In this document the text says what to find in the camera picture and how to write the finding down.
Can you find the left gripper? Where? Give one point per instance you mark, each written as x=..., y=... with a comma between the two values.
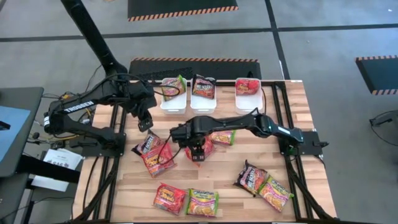
x=141, y=98

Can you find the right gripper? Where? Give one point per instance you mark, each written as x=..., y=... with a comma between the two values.
x=188, y=133

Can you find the red Saucy Noodle pack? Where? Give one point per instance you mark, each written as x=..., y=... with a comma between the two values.
x=209, y=148
x=154, y=165
x=247, y=87
x=169, y=199

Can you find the green Maruchan noodle pack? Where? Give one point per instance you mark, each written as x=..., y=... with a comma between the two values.
x=224, y=137
x=275, y=193
x=202, y=203
x=171, y=88

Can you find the black Fire Noodle pack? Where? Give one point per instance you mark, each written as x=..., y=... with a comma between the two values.
x=203, y=87
x=250, y=179
x=146, y=143

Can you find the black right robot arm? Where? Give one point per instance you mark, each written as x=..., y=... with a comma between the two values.
x=236, y=123

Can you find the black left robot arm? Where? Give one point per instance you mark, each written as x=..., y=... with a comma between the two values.
x=79, y=106

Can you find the white plastic bin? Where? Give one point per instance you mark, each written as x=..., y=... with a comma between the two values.
x=172, y=108
x=203, y=106
x=248, y=104

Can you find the black mat striped edge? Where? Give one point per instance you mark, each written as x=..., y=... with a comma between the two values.
x=183, y=6
x=379, y=74
x=217, y=70

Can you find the yellow power plug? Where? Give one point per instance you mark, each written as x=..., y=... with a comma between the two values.
x=66, y=96

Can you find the white printed paper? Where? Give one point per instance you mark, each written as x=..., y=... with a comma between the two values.
x=62, y=158

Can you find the black round knob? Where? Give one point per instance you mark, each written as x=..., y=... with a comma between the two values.
x=35, y=136

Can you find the black desk leg bar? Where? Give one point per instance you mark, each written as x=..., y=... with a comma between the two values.
x=46, y=169

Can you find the dark grey desk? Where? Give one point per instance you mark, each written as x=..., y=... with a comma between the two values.
x=18, y=96

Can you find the white plain paper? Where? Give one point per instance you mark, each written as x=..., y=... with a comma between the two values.
x=49, y=183

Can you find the blue sheet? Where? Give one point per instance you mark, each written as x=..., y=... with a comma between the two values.
x=12, y=133

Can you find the small black object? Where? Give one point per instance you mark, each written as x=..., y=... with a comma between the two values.
x=3, y=125

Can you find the dark chair base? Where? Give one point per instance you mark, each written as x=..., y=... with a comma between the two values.
x=385, y=118

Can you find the black camera stand pole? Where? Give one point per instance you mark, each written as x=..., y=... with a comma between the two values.
x=90, y=34

